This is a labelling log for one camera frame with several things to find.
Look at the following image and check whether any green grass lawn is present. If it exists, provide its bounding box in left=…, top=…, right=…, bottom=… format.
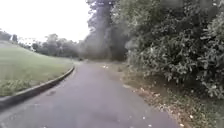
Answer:
left=0, top=40, right=75, bottom=98

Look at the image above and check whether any leaf-strewn verge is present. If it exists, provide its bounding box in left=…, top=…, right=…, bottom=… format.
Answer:
left=99, top=61, right=224, bottom=128

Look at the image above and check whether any grey stone kerb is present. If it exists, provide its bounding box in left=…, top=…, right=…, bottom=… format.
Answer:
left=0, top=64, right=76, bottom=109

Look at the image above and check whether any distant row of trees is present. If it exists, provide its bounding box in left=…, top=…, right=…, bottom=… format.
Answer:
left=0, top=29, right=83, bottom=59

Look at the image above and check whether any grey asphalt path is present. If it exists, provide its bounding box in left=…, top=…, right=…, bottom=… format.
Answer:
left=0, top=60, right=183, bottom=128

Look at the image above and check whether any row of dense trees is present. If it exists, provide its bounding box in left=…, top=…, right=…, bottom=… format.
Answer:
left=79, top=0, right=224, bottom=100

